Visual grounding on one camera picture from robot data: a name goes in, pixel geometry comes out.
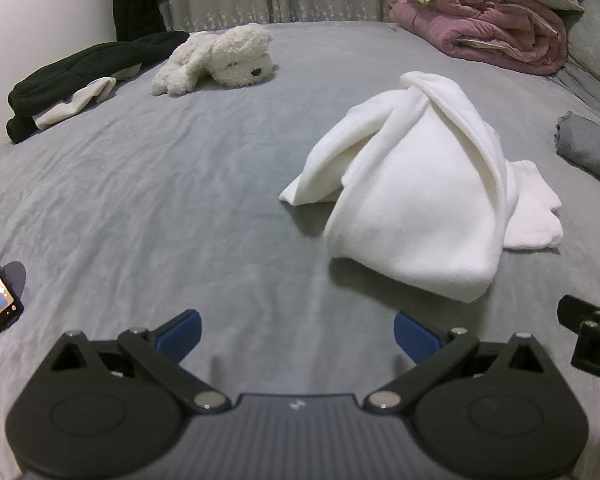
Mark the white Pooh sweatshirt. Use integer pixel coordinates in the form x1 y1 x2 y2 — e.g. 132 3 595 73
280 72 564 304

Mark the folded grey garment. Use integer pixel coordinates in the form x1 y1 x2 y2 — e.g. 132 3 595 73
555 112 600 180

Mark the cream cloth under black garment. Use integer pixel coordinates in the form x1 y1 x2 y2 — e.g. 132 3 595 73
33 77 118 130

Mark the black garment on bed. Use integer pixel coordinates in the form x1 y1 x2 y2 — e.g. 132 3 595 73
6 32 188 144

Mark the folded mauve comforter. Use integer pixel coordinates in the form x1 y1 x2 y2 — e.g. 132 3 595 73
388 0 568 76

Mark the white plush dog toy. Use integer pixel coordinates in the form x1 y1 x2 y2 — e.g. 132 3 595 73
151 23 274 96

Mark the black hanging garment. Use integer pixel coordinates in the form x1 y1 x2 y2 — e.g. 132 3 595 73
112 0 166 41

